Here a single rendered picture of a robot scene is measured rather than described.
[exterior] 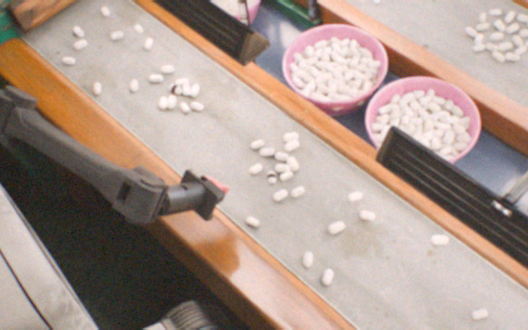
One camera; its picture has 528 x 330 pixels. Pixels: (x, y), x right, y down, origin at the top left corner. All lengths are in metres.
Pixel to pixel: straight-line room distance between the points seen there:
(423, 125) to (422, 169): 0.52
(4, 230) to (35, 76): 1.16
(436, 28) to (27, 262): 1.40
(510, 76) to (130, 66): 0.98
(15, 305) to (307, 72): 1.22
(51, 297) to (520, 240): 0.75
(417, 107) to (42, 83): 0.97
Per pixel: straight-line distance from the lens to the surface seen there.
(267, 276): 1.53
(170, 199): 1.38
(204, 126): 1.79
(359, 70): 1.88
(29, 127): 1.50
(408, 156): 1.29
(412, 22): 2.01
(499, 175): 1.80
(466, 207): 1.26
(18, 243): 0.87
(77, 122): 1.86
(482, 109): 1.82
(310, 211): 1.63
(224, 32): 1.51
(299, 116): 1.75
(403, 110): 1.81
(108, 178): 1.37
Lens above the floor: 2.14
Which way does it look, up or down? 55 degrees down
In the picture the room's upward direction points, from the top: 8 degrees counter-clockwise
